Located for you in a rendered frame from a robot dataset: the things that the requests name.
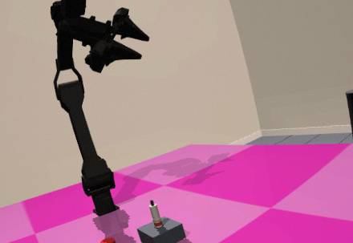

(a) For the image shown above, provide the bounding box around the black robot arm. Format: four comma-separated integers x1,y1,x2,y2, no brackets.
51,0,120,217

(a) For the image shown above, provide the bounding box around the grey marker with red band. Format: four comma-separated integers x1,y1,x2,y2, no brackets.
149,200,162,228

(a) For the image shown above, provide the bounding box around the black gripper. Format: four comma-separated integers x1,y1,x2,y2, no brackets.
78,7,150,73

